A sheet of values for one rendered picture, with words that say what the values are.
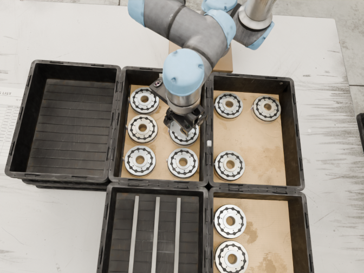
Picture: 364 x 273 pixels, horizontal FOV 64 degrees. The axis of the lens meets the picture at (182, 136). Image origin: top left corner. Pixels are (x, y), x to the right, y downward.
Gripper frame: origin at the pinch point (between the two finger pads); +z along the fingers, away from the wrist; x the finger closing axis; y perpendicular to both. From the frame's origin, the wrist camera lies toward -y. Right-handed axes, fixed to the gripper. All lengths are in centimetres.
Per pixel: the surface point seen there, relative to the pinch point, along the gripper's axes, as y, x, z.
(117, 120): -15.4, -13.0, 6.9
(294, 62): 6, 65, 38
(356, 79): 37, 143, 117
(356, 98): 46, 129, 115
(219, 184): 21.5, -3.8, 6.6
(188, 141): 4.0, 0.3, 14.1
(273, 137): 23.0, 24.3, 19.9
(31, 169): -24, -44, 12
